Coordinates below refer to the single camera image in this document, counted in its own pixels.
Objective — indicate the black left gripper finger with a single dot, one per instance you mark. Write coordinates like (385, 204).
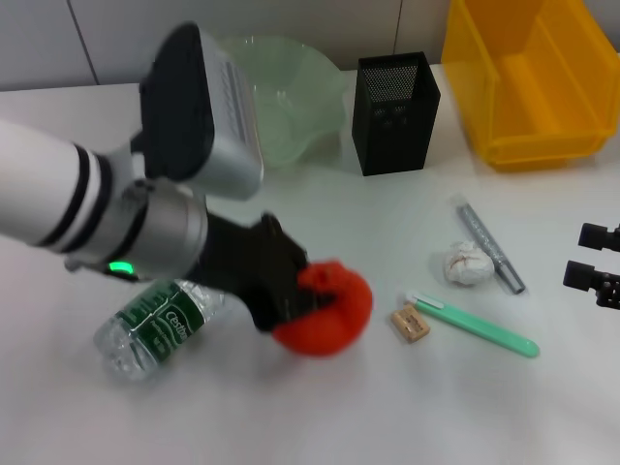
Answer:
(293, 257)
(290, 310)

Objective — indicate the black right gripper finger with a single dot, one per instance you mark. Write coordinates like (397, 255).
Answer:
(591, 278)
(598, 236)

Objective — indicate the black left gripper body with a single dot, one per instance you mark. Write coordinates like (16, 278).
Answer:
(237, 257)

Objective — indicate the clear green-label water bottle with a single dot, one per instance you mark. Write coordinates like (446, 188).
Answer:
(150, 324)

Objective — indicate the green toothbrush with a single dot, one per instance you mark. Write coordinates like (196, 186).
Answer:
(479, 327)

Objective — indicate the white paper ball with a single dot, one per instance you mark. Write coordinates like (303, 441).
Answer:
(467, 264)

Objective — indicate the grey pen in clear sleeve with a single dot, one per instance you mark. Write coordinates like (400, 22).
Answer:
(486, 242)

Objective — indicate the green glass fruit plate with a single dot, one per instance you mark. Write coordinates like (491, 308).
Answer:
(295, 92)

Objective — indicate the black mesh pen holder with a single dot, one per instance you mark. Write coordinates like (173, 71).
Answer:
(394, 121)

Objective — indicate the small wooden cork block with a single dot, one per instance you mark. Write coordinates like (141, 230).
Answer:
(411, 323)

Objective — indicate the yellow plastic bin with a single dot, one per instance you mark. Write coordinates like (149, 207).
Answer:
(533, 87)

